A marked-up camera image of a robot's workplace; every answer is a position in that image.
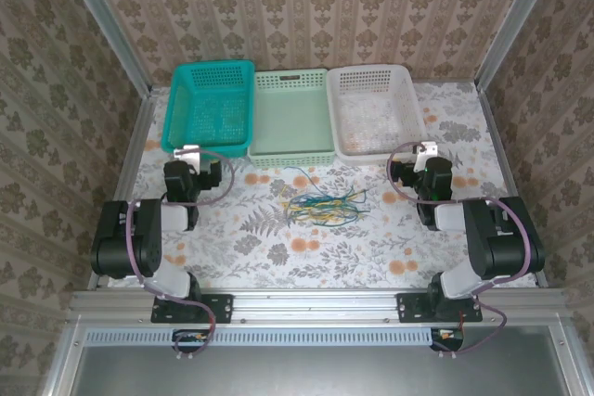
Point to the white plastic basket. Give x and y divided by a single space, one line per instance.
376 113

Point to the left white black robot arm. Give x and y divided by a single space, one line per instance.
111 247

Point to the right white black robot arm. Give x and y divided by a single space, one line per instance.
501 247

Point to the teal plastic basket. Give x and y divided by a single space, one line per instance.
209 108

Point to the light green plastic basket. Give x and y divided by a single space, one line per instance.
290 122

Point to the floral table cover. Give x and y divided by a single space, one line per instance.
325 247

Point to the black connector box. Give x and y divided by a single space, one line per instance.
190 338
448 335

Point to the grey metal panel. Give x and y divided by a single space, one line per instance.
301 373

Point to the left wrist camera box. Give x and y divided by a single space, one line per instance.
188 157

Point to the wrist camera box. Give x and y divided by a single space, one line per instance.
188 157
427 150

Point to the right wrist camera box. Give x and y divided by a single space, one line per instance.
427 150

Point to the aluminium side rail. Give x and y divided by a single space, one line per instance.
131 159
495 136

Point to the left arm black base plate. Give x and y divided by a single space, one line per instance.
220 308

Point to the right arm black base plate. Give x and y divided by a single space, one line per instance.
410 308

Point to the aluminium mounting rail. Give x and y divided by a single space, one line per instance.
315 305

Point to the aluminium frame post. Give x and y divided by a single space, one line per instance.
517 20
107 27

